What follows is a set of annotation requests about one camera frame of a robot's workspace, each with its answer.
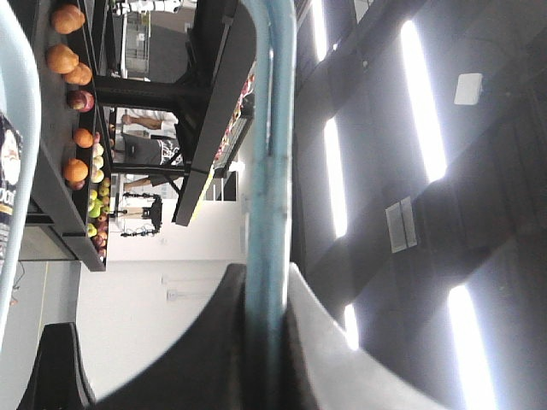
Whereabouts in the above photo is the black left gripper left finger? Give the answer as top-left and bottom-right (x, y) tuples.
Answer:
(96, 264), (246, 409)

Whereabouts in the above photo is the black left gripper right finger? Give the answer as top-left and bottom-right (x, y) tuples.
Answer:
(286, 263), (443, 409)

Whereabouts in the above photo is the light blue shopping basket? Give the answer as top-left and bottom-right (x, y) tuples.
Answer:
(1, 1), (296, 409)

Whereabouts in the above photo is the orange fruit front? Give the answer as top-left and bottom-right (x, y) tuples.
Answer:
(63, 158), (89, 182)

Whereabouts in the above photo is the orange fruit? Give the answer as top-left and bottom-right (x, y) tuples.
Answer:
(63, 158), (89, 182)
(73, 128), (95, 149)

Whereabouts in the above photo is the person in white shirt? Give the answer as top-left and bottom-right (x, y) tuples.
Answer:
(121, 108), (184, 166)

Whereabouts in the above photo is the orange fruit top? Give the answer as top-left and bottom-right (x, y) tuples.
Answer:
(73, 128), (95, 149)

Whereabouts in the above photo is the dark blue cookie box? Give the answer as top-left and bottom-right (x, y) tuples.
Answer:
(0, 112), (22, 268)

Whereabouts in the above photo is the dark red apple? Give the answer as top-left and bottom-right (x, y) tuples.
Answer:
(67, 90), (95, 113)

